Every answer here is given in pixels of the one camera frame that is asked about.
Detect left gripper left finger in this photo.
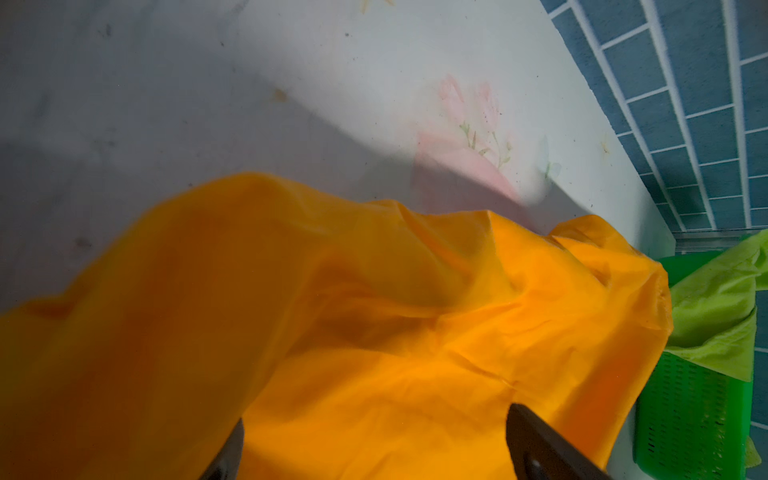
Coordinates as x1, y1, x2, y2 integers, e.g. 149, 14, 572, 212
200, 420, 245, 480

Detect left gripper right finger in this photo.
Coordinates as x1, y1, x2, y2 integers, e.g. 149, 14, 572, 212
505, 403, 610, 480

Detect green perforated plastic basket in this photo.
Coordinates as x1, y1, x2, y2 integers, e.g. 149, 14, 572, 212
632, 250, 756, 480

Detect orange shorts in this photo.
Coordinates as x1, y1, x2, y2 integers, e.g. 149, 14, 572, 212
1, 174, 673, 479

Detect light green garment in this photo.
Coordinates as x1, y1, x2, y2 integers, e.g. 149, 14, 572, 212
665, 230, 767, 382

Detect right aluminium corner post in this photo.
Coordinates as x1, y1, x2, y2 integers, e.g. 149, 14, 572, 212
673, 228, 760, 255

